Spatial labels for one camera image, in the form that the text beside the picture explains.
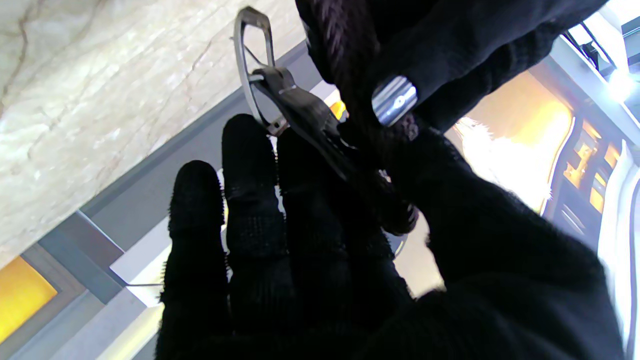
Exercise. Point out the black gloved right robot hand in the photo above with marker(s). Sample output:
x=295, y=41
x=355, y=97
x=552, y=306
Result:
x=500, y=280

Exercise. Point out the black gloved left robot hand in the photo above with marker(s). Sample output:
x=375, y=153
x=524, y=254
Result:
x=475, y=40

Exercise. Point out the black leather belt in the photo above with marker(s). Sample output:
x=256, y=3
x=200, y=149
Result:
x=310, y=115

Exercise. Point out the white pampas grass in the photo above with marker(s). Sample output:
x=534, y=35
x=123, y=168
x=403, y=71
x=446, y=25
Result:
x=505, y=155

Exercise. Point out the yellow orange fruit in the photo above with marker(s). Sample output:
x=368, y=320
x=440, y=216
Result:
x=338, y=109

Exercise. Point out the grey counter with orange light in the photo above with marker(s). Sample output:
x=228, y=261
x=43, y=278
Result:
x=30, y=295

